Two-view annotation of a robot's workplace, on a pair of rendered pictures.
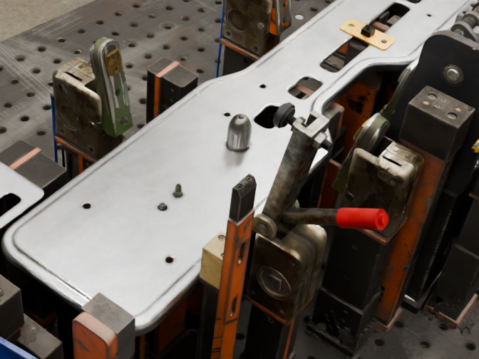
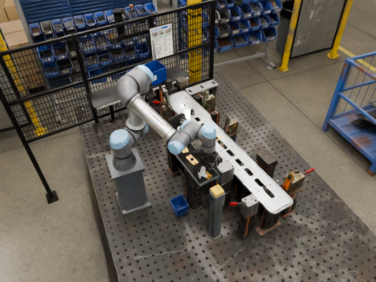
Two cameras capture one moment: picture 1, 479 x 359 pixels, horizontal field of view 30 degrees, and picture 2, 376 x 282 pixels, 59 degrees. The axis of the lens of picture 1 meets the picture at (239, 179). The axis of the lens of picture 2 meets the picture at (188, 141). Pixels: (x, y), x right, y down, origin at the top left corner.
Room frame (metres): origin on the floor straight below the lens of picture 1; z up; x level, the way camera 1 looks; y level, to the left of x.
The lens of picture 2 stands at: (1.85, -1.79, 2.62)
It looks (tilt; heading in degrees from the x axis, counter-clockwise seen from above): 43 degrees down; 119
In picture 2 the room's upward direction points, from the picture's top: 2 degrees counter-clockwise
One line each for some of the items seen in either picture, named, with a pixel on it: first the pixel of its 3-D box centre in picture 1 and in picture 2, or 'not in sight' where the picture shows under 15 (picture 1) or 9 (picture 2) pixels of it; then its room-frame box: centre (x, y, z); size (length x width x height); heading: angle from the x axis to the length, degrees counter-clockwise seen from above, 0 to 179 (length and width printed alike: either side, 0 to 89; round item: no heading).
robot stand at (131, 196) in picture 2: not in sight; (128, 182); (0.79, -0.73, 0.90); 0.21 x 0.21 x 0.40; 51
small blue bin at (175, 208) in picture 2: not in sight; (179, 206); (1.13, -0.65, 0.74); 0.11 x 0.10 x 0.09; 149
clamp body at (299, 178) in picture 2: not in sight; (289, 193); (1.77, -0.31, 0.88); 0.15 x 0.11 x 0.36; 59
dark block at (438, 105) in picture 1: (404, 220); not in sight; (0.87, -0.24, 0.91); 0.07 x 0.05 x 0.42; 59
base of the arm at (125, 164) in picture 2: not in sight; (123, 156); (0.79, -0.73, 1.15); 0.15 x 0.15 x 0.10
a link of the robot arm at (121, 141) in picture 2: not in sight; (121, 142); (0.79, -0.73, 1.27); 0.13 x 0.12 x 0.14; 85
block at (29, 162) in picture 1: (35, 238); (199, 109); (0.81, 0.27, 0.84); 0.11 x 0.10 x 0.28; 59
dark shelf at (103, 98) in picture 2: not in sight; (139, 86); (0.30, 0.13, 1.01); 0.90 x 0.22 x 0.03; 59
